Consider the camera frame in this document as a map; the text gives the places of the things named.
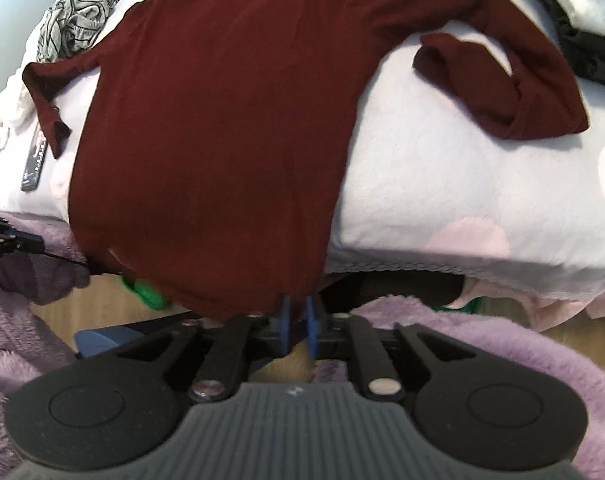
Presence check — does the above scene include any purple fluffy robe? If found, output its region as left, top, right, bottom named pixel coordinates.
left=0, top=209, right=605, bottom=480

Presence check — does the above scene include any grey striped garment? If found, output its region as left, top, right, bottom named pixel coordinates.
left=34, top=0, right=120, bottom=63

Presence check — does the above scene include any black garment under pile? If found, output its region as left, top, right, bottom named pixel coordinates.
left=537, top=0, right=605, bottom=85

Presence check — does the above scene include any white pink-dotted bed sheet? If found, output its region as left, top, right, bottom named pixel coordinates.
left=0, top=0, right=605, bottom=318

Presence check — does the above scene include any smartphone with lit screen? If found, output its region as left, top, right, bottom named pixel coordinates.
left=20, top=130, right=48, bottom=193

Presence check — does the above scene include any dark red long-sleeve shirt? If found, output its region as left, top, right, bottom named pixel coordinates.
left=22, top=0, right=589, bottom=320

